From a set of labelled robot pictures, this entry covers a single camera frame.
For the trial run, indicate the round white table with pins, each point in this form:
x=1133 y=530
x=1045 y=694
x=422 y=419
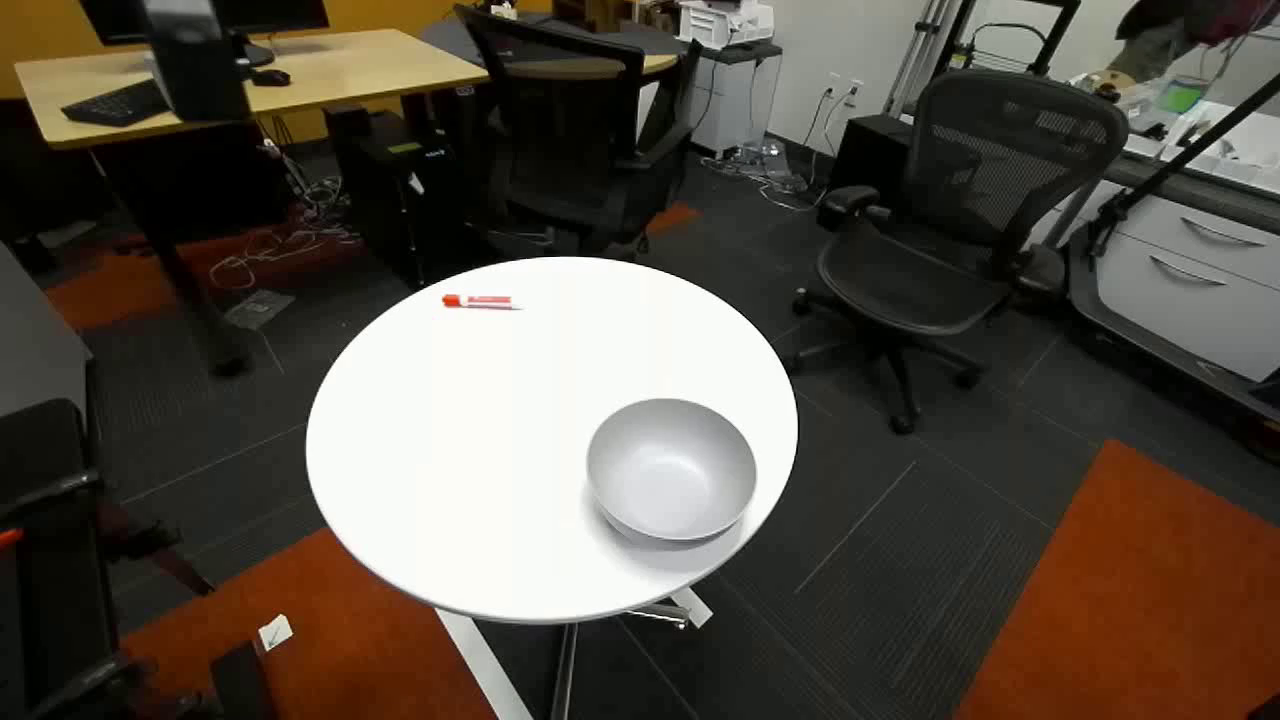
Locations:
x=451 y=448

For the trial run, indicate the white bowl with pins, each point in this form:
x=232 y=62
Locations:
x=670 y=468

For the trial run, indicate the black computer tower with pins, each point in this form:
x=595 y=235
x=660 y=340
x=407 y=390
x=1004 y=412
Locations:
x=407 y=194

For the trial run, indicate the red dry-erase marker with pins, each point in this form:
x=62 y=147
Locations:
x=479 y=300

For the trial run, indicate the black mesh office chair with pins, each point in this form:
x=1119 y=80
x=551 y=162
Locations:
x=934 y=257

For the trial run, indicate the white drawer cabinet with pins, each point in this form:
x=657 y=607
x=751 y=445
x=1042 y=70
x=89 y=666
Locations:
x=1202 y=283

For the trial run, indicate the black chair at left edge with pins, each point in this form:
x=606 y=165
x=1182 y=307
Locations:
x=58 y=621

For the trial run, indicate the black keyboard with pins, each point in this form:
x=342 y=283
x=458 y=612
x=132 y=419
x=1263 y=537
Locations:
x=116 y=108

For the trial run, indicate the black computer mouse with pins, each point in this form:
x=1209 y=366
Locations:
x=269 y=76

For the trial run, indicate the black office chair at desk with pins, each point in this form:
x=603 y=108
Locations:
x=585 y=137

